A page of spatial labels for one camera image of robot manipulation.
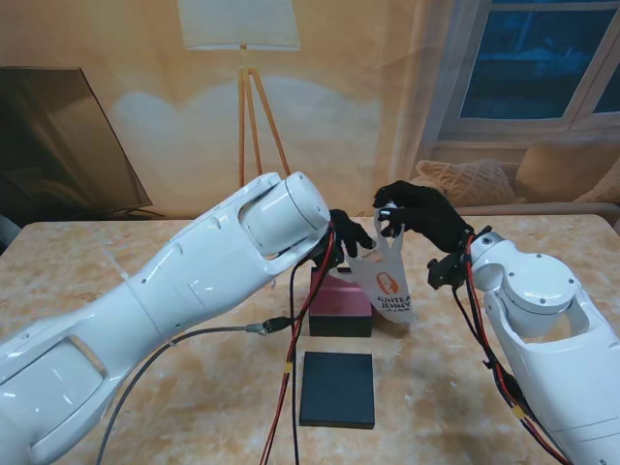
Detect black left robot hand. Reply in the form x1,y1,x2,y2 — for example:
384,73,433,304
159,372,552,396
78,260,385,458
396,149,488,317
328,208,377,261

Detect white plastic bag orange logo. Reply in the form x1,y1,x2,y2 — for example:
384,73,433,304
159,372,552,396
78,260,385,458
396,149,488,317
328,207,419,325

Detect white shade tripod floor lamp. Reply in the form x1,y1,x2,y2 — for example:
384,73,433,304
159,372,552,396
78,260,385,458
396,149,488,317
177,0,302,189

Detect grey left arm cable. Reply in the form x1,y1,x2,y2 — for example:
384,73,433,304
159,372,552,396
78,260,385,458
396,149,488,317
94,317,293,465

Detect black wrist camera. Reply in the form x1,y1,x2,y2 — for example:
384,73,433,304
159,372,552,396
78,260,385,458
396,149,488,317
426,254,470,291
309,240,348,272

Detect red black arm cables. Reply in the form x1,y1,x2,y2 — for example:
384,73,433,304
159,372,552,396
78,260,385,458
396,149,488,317
260,226,341,465
452,236,573,465

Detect red black right arm cables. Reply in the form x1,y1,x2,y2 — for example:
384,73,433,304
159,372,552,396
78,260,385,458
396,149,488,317
452,236,573,465

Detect beige sofa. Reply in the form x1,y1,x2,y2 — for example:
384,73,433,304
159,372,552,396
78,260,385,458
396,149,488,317
390,139,620,217

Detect beige knitted cushion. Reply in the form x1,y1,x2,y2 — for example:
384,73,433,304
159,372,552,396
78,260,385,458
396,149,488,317
575,169,620,203
416,158,518,207

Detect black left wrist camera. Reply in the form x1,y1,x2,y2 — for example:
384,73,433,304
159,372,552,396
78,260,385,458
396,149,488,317
309,240,348,272

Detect dark flat television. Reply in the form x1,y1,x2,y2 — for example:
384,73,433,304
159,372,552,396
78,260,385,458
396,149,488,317
0,66,164,219

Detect red black left arm cables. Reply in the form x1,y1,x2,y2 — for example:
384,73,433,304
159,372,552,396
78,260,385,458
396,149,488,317
260,226,341,465

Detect plain tan cushion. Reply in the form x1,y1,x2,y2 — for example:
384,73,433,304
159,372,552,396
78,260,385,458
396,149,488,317
513,139,620,202

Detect black gift box pink inside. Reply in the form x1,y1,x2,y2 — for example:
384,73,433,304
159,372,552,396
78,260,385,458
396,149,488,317
308,265,375,338

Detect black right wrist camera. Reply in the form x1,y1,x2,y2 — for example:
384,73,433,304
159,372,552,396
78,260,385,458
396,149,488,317
426,254,470,291

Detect white framed window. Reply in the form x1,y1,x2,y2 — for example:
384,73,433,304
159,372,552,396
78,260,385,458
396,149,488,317
433,0,620,146

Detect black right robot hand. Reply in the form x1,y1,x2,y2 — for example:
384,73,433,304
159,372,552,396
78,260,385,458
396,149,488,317
372,179,475,254

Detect black gift box lid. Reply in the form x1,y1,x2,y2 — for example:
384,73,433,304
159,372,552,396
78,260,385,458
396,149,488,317
298,352,377,430

